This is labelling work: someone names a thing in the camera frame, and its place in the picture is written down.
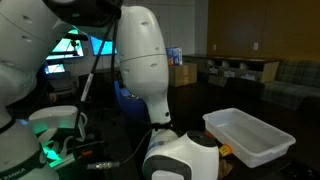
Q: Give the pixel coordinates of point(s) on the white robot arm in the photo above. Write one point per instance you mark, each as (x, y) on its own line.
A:
(31, 29)

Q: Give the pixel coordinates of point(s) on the clear plastic bin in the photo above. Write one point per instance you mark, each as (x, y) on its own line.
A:
(251, 140)

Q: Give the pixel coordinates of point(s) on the cardboard box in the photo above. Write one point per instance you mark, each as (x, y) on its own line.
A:
(183, 75)

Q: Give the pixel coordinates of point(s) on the blue chair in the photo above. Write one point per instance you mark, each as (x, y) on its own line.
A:
(133, 108)

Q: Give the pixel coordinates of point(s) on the blue white box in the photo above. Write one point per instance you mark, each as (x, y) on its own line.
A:
(174, 56)

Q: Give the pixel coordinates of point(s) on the wooden shelf cabinet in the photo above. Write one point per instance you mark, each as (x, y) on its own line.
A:
(217, 69)

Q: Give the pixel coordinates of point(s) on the monitor screen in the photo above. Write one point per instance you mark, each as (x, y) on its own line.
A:
(71, 47)

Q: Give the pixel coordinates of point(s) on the green plaid sofa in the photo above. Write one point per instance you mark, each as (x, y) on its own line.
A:
(295, 80)

